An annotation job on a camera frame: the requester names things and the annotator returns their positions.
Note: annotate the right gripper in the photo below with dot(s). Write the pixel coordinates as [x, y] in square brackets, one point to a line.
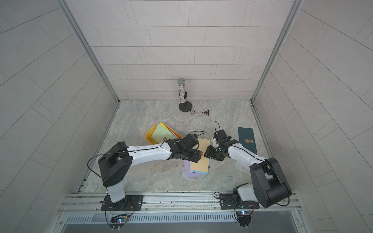
[210, 154]

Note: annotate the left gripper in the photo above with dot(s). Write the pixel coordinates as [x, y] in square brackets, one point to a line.
[196, 157]

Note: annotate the tan envelope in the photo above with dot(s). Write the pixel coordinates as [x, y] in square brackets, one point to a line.
[203, 163]

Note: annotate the purple envelope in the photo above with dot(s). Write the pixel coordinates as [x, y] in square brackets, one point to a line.
[190, 174]

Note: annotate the light green envelope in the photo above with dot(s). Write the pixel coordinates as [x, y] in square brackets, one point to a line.
[161, 134]

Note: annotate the yellow storage tray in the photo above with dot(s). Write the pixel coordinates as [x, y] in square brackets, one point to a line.
[149, 133]

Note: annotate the light blue envelope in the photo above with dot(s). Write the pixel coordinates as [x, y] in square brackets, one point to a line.
[199, 172]

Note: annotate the yellow envelope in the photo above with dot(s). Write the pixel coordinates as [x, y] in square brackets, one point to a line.
[171, 130]

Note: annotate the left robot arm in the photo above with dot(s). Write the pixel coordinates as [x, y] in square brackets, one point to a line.
[115, 164]

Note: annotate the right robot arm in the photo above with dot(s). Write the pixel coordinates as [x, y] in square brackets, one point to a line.
[268, 186]

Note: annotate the dark green envelope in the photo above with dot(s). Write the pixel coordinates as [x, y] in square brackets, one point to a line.
[246, 139]

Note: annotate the right circuit board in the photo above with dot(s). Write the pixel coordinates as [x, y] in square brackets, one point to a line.
[243, 218]

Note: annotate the circuit board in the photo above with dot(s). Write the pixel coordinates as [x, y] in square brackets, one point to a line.
[243, 218]
[119, 221]

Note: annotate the left circuit board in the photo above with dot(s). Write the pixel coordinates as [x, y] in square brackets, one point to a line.
[119, 221]

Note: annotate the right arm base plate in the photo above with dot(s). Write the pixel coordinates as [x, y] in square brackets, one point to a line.
[230, 201]

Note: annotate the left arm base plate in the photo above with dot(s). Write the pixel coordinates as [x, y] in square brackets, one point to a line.
[130, 203]

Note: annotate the aluminium mounting rail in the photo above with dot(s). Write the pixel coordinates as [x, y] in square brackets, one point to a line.
[153, 202]

